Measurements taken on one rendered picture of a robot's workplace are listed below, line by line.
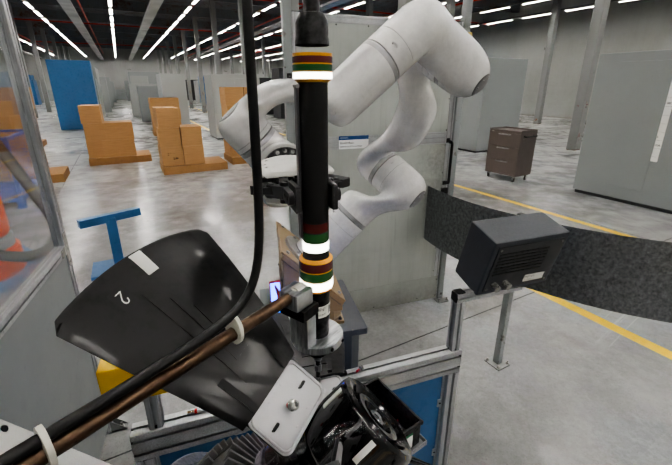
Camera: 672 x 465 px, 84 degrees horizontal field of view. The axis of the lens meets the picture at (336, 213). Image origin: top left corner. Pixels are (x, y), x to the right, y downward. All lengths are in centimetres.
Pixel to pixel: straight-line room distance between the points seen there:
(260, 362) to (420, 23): 59
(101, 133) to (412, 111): 890
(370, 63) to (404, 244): 220
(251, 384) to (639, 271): 203
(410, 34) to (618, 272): 180
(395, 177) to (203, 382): 79
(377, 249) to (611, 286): 135
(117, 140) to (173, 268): 911
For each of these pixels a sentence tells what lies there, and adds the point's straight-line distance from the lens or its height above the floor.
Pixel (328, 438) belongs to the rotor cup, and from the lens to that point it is 50.
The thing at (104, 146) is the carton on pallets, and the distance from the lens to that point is 961.
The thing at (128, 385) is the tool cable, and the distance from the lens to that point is 37.
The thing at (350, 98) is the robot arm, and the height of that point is 160.
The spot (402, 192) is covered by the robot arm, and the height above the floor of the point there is 133.
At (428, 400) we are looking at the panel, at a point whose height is 68.
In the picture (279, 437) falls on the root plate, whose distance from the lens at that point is 51.
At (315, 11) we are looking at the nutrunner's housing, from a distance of 43.
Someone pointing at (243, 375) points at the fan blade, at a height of 130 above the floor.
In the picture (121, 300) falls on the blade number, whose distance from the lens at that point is 47.
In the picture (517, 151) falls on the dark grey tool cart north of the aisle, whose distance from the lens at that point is 719.
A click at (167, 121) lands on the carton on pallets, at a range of 788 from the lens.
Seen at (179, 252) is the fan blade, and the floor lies 141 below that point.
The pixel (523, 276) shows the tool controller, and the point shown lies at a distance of 124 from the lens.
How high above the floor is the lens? 162
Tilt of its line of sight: 19 degrees down
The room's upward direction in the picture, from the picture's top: straight up
